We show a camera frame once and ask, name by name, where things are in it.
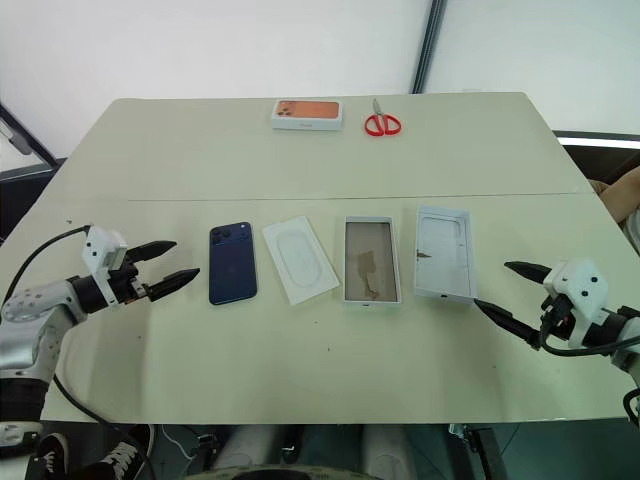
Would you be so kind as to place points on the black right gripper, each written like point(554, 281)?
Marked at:
point(555, 320)

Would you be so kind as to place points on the person in tan clothing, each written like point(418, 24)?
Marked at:
point(620, 200)

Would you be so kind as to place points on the white box lid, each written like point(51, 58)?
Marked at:
point(445, 255)

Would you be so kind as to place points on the grey metal frame bar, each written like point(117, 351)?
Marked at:
point(20, 137)

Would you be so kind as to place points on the white phone box base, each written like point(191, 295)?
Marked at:
point(371, 260)

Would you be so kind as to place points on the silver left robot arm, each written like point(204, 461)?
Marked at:
point(30, 305)

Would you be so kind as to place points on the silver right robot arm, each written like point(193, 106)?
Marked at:
point(622, 332)

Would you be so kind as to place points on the white moulded insert tray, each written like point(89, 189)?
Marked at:
point(300, 260)

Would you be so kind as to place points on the dark window frame post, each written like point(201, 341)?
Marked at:
point(428, 45)

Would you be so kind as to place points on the dark blue smartphone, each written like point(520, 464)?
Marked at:
point(232, 270)

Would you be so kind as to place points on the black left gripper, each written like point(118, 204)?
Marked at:
point(127, 287)

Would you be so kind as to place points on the black table leg bracket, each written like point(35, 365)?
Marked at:
point(475, 450)

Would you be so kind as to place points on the phone box with orange print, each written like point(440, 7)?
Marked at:
point(309, 112)

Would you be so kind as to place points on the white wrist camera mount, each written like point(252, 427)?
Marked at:
point(97, 250)
point(580, 285)

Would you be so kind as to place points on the black and white sneaker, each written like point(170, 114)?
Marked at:
point(52, 457)
point(122, 460)

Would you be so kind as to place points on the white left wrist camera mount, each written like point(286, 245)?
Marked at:
point(97, 250)

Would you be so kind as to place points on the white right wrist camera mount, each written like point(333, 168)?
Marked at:
point(580, 285)

